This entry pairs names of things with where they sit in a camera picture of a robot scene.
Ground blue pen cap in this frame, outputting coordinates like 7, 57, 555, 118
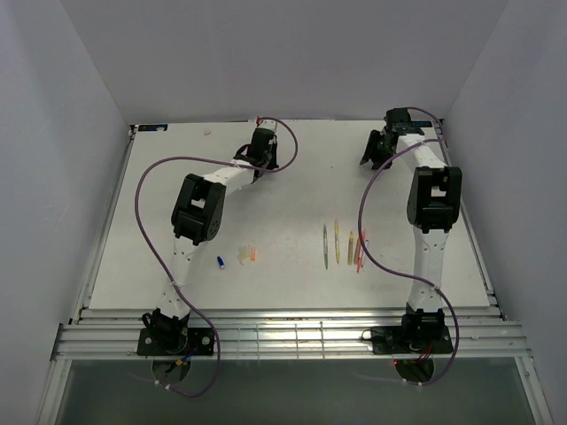
216, 256, 226, 270

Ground blue gel pen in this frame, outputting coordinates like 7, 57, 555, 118
357, 239, 369, 272

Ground orange highlighter pen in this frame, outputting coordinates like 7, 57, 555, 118
353, 236, 361, 264

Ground green gel pen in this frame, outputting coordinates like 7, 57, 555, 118
322, 224, 329, 270

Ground blue corner label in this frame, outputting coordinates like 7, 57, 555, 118
137, 124, 168, 132
412, 120, 433, 128

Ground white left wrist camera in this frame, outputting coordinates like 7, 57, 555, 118
257, 119, 278, 133

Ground yellow highlighter pen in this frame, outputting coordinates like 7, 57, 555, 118
347, 231, 354, 266

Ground yellow gel pen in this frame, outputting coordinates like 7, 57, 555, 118
334, 219, 340, 264

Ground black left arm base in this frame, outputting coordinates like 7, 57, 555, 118
136, 328, 215, 357

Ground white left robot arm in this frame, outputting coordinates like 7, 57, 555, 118
143, 120, 277, 354

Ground aluminium front frame rails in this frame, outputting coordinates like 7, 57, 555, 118
51, 305, 532, 361

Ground left blue corner label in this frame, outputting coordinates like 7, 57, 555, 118
137, 124, 168, 132

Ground right blue corner label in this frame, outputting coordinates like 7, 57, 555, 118
412, 120, 433, 128

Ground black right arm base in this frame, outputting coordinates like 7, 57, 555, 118
361, 326, 454, 355

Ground red gel pen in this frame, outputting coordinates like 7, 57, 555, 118
355, 230, 365, 274

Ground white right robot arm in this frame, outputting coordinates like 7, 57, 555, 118
361, 107, 462, 354

